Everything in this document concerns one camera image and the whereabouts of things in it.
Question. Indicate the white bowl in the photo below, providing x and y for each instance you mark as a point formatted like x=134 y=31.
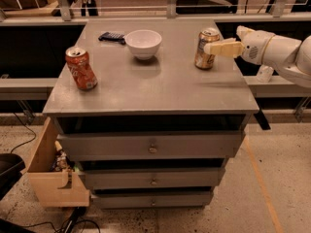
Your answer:
x=143 y=44

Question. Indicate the grey drawer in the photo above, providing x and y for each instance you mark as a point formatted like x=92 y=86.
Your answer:
x=153 y=178
x=167 y=199
x=91 y=147

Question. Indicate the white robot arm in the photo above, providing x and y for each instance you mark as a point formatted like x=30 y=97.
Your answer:
x=289 y=57

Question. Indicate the black chair edge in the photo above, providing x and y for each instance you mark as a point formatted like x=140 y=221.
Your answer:
x=11 y=166

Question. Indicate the wooden side bin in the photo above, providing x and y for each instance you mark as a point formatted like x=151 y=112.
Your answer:
x=53 y=189

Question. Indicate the middle grey drawer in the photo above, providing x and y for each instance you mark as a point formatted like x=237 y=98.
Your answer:
x=153 y=178

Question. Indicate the grey drawer cabinet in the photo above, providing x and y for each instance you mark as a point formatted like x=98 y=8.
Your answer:
x=163 y=95

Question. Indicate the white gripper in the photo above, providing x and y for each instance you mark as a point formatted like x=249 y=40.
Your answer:
x=254 y=48

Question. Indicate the clear sanitizer bottle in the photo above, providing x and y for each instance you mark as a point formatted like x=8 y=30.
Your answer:
x=264 y=74

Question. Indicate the black remote-like device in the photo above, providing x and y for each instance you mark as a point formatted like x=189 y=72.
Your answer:
x=112 y=37

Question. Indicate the top grey drawer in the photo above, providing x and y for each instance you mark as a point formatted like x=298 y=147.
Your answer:
x=91 y=147

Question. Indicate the red coke can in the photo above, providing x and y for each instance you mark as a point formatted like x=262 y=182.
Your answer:
x=77 y=60

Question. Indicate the bottom grey drawer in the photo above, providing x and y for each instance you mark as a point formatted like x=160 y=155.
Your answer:
x=167 y=199

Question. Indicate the snack items in bin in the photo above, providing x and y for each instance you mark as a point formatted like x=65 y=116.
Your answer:
x=61 y=161

